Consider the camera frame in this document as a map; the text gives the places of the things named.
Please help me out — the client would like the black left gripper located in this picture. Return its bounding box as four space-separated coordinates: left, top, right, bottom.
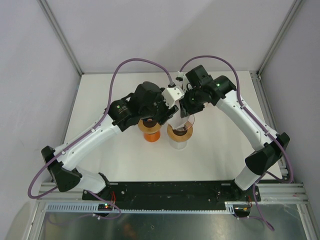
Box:
139 87 178 125

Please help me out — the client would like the wooden dripper holder ring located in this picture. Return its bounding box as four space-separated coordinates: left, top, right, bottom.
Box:
137 118 163 135

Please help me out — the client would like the orange glass carafe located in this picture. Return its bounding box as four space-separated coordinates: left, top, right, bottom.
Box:
143 131 161 143

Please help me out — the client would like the pink glass dripper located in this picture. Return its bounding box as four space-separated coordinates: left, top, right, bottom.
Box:
172 114 195 132

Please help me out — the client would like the clear glass carafe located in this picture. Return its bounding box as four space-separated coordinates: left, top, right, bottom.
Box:
169 139 188 150

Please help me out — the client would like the white paper coffee filter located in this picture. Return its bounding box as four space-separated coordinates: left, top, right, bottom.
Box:
167 101 190 130

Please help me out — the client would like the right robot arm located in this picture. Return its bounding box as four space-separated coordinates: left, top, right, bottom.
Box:
176 65 290 201

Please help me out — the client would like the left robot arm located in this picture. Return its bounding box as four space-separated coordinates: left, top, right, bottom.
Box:
41 81 184 200

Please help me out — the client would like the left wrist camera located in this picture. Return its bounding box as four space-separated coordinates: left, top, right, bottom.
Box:
161 86 185 109

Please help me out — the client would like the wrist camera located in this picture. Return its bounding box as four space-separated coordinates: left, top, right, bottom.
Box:
161 86 185 109
175 71 192 92

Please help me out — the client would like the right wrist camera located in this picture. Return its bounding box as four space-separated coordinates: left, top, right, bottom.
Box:
175 71 192 92

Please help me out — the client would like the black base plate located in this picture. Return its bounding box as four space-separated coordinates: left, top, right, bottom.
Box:
98 180 261 208

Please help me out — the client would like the grey cable duct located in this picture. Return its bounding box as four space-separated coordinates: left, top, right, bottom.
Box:
45 202 252 215

